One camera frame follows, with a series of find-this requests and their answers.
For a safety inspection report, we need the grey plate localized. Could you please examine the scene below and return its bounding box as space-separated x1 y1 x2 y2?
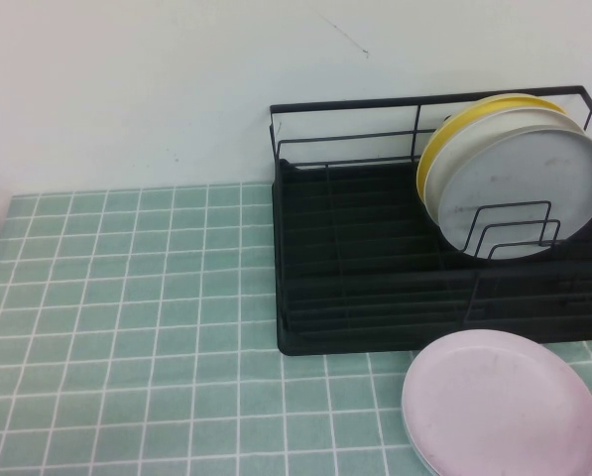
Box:
435 127 592 263

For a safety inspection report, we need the yellow plate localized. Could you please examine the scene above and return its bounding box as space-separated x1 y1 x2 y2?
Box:
415 92 569 200

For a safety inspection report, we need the black plastic drip tray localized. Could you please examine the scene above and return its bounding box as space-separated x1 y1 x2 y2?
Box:
271 157 592 358

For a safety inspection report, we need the black wire dish rack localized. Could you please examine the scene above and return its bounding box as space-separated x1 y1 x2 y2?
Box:
269 85 592 344

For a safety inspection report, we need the mint green plate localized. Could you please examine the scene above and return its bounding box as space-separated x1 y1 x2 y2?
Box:
401 406 443 476

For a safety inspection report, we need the pink plate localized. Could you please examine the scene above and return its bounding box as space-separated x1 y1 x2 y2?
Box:
401 331 592 476

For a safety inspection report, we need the green checked tablecloth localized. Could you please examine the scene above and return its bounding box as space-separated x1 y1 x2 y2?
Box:
0 180 592 476

